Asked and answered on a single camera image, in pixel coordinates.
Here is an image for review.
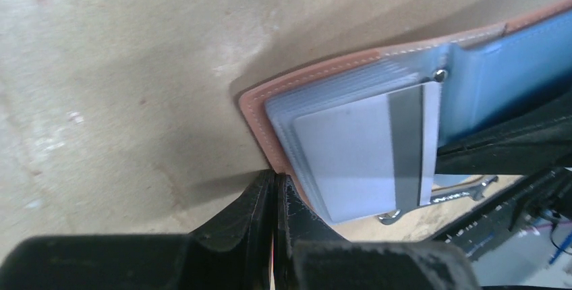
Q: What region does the brown leather card holder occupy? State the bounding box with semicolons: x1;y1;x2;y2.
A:
239;0;571;225

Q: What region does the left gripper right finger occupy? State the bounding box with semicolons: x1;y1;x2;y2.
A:
273;175;481;289

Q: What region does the silver open-end wrench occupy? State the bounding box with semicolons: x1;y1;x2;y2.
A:
376;175;498;225

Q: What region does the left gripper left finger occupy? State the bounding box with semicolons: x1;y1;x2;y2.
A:
1;170;275;289

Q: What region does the white card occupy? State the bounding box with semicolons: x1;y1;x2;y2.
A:
293;82;441;223

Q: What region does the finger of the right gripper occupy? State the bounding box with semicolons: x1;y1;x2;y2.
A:
436;92;571;175

